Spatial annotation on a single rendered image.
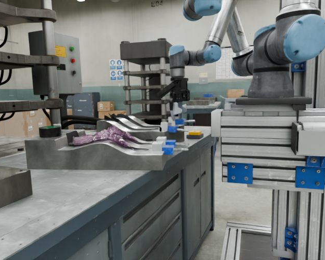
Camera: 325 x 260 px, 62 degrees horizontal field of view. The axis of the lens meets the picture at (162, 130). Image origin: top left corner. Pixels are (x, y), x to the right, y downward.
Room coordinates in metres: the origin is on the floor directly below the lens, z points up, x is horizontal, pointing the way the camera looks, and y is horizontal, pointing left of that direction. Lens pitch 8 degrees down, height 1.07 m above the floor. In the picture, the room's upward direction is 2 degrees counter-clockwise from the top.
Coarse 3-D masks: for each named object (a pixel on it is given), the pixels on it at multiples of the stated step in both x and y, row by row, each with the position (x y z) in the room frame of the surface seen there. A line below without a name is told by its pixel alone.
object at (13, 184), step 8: (0, 168) 0.72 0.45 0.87; (8, 168) 0.72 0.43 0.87; (16, 168) 0.72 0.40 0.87; (0, 176) 0.65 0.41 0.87; (8, 176) 0.64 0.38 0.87; (16, 176) 0.66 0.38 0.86; (24, 176) 0.68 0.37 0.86; (0, 184) 0.62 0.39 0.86; (8, 184) 0.64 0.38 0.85; (16, 184) 0.66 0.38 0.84; (24, 184) 0.68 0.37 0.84; (0, 192) 0.62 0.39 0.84; (8, 192) 0.64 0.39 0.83; (16, 192) 0.66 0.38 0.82; (24, 192) 0.68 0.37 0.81; (0, 200) 0.62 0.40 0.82; (8, 200) 0.64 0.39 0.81; (16, 200) 0.66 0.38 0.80
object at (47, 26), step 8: (40, 0) 1.59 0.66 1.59; (48, 0) 1.60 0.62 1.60; (48, 8) 1.60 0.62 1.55; (48, 24) 1.59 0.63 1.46; (48, 32) 1.59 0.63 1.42; (48, 40) 1.59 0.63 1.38; (48, 48) 1.59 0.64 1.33; (48, 72) 1.59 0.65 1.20; (56, 72) 1.62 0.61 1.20; (48, 80) 1.59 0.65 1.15; (56, 80) 1.61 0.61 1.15; (48, 88) 1.59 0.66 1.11; (56, 88) 1.60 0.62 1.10; (48, 96) 1.60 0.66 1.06; (56, 96) 1.60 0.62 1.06; (56, 112) 1.59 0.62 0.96; (56, 120) 1.59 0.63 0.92
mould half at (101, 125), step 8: (104, 120) 1.33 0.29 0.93; (112, 120) 1.36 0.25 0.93; (120, 120) 1.40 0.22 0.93; (128, 120) 1.45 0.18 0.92; (136, 120) 1.51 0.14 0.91; (96, 128) 1.35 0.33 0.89; (104, 128) 1.33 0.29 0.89; (120, 128) 1.30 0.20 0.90; (136, 128) 1.37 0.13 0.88; (144, 128) 1.36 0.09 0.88; (152, 128) 1.33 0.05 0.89; (136, 136) 1.26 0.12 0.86; (144, 136) 1.24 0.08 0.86; (152, 136) 1.22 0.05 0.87; (160, 136) 1.20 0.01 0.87; (168, 136) 1.23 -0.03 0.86; (176, 136) 1.33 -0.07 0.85
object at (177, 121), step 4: (168, 120) 1.35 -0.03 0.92; (172, 120) 1.34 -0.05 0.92; (176, 120) 1.34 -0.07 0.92; (180, 120) 1.33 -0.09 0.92; (184, 120) 1.34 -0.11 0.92; (188, 120) 1.33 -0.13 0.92; (192, 120) 1.32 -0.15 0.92; (172, 124) 1.34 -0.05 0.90; (176, 124) 1.34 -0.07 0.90; (180, 124) 1.33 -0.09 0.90
